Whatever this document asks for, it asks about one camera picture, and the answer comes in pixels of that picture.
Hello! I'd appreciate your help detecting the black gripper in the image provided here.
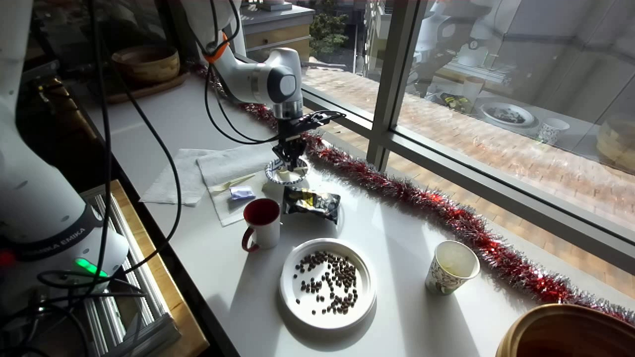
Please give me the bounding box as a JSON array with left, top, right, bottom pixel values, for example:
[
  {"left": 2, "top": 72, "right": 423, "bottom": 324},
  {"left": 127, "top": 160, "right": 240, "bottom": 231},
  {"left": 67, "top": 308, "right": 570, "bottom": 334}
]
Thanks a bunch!
[{"left": 274, "top": 112, "right": 343, "bottom": 170}]

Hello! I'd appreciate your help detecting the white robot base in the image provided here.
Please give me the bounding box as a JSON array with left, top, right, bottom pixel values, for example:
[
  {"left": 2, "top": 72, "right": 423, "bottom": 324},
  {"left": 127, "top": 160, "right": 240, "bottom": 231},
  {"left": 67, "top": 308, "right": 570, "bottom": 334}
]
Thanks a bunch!
[{"left": 0, "top": 0, "right": 129, "bottom": 318}]

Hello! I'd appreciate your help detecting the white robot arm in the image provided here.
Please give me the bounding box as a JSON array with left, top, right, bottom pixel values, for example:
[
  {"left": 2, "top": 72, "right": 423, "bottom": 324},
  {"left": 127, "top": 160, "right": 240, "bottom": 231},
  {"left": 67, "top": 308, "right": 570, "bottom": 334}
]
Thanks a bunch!
[{"left": 181, "top": 0, "right": 341, "bottom": 170}]

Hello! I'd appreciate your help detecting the white plate with beans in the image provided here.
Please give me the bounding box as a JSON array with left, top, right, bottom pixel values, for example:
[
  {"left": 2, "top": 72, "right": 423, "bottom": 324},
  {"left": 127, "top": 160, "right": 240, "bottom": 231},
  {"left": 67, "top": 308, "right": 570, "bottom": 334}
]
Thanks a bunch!
[{"left": 278, "top": 239, "right": 375, "bottom": 332}]

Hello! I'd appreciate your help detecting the patterned paper cup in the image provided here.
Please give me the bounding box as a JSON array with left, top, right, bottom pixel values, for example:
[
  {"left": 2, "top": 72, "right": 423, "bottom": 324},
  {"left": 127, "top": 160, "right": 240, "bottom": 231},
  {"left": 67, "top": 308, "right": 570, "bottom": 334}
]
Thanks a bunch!
[{"left": 425, "top": 241, "right": 480, "bottom": 296}]

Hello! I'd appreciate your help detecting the beige plastic fork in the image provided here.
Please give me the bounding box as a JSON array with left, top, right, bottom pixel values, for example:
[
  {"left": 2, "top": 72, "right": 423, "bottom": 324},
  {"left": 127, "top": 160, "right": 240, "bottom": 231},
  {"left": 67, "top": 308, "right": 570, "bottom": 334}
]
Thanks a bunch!
[{"left": 208, "top": 175, "right": 254, "bottom": 195}]

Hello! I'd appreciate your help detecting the black yellow snack bag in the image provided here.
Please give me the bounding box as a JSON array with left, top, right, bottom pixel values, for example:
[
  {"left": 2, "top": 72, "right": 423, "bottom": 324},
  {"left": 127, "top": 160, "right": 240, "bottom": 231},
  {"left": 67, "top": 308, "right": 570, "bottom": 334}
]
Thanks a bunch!
[{"left": 284, "top": 187, "right": 341, "bottom": 225}]

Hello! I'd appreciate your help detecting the blue white small packet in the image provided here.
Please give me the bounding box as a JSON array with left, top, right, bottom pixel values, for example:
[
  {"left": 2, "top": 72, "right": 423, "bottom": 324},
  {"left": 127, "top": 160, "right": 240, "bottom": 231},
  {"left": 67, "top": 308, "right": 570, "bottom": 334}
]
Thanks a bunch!
[{"left": 230, "top": 187, "right": 256, "bottom": 203}]

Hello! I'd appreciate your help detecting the white mug red interior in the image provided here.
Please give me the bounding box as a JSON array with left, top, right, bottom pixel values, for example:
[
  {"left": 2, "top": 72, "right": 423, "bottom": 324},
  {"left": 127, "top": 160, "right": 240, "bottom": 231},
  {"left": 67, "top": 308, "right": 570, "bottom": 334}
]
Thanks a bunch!
[{"left": 242, "top": 199, "right": 282, "bottom": 253}]

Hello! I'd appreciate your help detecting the red silver tinsel garland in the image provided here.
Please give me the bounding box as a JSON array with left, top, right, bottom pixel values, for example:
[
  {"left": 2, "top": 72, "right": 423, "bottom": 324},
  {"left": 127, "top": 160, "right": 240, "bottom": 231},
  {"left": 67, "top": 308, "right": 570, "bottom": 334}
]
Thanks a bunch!
[{"left": 196, "top": 66, "right": 635, "bottom": 326}]

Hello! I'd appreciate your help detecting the lower white paper towel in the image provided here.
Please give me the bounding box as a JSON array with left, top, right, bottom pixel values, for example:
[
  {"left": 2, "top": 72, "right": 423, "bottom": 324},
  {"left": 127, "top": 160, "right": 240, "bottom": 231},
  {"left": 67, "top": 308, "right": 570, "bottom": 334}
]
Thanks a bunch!
[{"left": 141, "top": 150, "right": 214, "bottom": 207}]

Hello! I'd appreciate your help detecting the woven basket on tray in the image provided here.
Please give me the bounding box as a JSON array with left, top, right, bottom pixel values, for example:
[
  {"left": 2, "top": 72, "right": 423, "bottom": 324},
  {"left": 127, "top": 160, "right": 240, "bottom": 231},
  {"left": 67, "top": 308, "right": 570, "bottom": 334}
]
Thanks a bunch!
[{"left": 105, "top": 47, "right": 189, "bottom": 104}]

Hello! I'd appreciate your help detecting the wooden board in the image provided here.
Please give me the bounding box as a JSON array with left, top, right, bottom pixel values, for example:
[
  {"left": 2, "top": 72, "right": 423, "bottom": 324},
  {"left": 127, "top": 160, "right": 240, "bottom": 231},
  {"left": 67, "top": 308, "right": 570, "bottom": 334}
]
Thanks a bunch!
[{"left": 109, "top": 181, "right": 208, "bottom": 357}]

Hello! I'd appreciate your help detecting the grey metal rack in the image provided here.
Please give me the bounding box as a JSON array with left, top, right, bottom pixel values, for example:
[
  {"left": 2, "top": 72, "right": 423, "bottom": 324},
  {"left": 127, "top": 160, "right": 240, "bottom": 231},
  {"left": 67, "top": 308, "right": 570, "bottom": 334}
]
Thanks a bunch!
[{"left": 83, "top": 195, "right": 181, "bottom": 357}]

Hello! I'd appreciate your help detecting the wooden bowl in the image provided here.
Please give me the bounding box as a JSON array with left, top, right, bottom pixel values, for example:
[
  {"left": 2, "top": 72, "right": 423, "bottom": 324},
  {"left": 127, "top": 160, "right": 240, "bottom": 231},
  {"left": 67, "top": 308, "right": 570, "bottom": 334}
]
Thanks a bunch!
[{"left": 496, "top": 304, "right": 635, "bottom": 357}]

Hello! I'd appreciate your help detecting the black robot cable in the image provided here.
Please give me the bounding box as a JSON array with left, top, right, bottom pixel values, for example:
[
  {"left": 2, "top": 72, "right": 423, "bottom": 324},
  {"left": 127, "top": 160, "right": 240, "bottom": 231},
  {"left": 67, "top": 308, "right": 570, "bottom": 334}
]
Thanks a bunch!
[{"left": 0, "top": 0, "right": 280, "bottom": 357}]

